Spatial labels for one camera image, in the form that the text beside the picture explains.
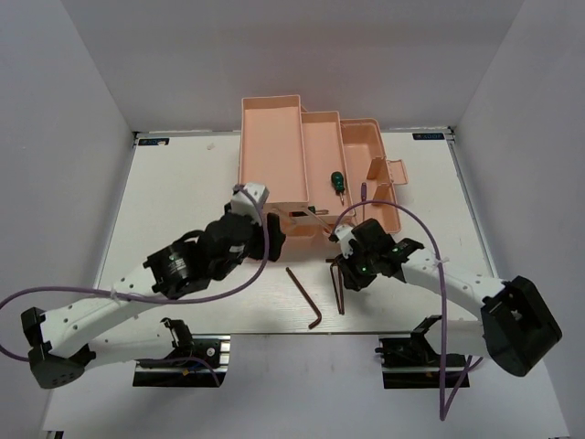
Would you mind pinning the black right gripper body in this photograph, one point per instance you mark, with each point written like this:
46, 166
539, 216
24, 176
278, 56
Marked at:
360, 266

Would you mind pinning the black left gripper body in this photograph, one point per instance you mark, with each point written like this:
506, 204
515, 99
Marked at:
254, 250

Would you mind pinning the thick brown hex key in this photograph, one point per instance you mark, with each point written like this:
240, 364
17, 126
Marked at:
337, 282

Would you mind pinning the blue red handled screwdriver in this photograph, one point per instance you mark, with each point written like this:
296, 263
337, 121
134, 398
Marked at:
363, 195

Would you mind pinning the green stubby screwdriver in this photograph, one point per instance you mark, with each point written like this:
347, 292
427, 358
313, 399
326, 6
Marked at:
338, 183

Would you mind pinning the pink plastic toolbox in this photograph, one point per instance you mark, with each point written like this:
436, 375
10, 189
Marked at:
293, 153

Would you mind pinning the long brown hex key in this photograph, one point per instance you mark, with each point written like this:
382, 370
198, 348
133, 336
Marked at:
308, 299

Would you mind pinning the black green slim screwdriver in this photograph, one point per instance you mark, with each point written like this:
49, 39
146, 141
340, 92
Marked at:
311, 210

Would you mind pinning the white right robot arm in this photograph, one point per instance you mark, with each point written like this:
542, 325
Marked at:
512, 324

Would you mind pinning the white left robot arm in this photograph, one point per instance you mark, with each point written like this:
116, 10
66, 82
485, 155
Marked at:
66, 342

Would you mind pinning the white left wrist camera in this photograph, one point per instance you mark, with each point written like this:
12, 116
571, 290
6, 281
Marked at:
249, 200

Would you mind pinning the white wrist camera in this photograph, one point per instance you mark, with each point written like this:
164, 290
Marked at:
249, 200
346, 239

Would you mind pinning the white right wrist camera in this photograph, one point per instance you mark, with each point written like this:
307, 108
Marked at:
346, 239

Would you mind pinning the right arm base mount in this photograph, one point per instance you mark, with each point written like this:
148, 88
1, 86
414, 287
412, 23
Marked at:
407, 365

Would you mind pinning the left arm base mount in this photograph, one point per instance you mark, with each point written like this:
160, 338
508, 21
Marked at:
202, 366

